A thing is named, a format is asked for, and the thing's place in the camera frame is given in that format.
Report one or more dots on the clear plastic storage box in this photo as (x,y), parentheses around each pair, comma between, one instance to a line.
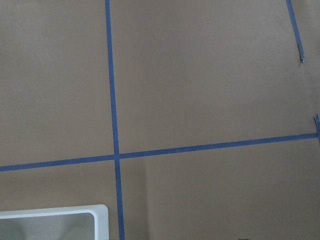
(87,222)

